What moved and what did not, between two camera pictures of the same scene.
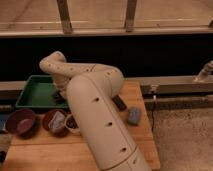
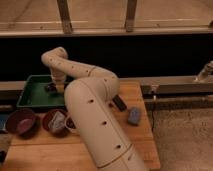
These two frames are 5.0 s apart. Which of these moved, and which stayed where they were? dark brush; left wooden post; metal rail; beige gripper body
Moved: dark brush
Stayed: left wooden post; metal rail; beige gripper body
